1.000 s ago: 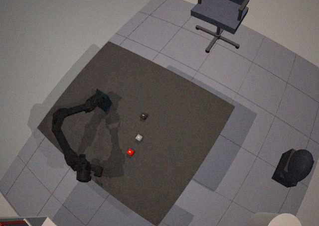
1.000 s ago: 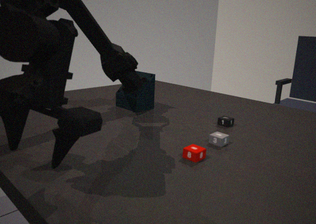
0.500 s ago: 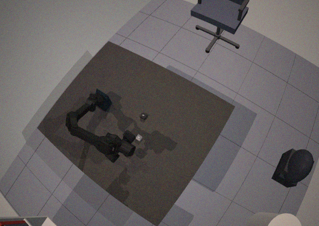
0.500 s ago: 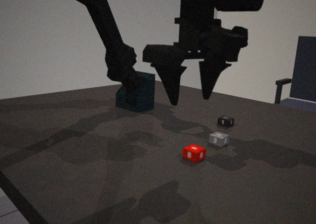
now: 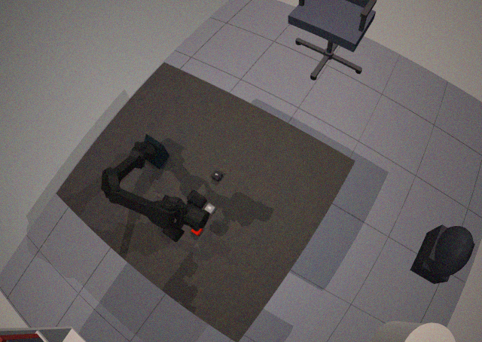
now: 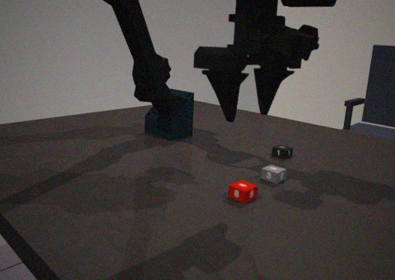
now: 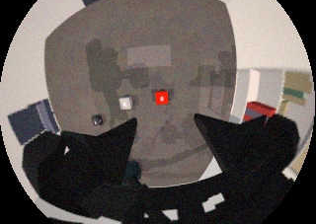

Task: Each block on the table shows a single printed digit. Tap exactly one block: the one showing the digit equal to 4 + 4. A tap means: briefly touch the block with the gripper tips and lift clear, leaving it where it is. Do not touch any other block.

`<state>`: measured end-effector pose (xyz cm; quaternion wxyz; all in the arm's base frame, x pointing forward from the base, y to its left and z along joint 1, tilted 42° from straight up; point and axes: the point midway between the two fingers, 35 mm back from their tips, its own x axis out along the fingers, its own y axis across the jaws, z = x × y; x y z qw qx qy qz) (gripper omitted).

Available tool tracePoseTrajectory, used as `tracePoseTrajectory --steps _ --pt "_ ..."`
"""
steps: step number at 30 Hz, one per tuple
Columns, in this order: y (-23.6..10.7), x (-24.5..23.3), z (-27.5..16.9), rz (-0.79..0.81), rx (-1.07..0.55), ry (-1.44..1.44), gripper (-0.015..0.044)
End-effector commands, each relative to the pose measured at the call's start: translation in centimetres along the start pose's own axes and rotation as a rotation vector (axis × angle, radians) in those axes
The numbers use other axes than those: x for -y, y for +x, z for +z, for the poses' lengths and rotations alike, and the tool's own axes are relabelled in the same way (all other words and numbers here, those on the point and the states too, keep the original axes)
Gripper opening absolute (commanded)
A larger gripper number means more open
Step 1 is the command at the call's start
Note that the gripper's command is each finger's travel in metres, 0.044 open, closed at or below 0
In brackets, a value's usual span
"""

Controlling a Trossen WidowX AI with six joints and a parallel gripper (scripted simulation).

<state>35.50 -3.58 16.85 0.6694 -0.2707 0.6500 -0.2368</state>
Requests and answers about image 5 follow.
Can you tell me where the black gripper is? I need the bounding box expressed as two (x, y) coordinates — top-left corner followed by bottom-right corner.
(163, 190), (207, 242)

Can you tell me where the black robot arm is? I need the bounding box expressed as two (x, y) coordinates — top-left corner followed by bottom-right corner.
(101, 140), (209, 232)

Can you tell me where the red block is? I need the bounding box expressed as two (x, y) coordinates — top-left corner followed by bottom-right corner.
(191, 228), (203, 236)

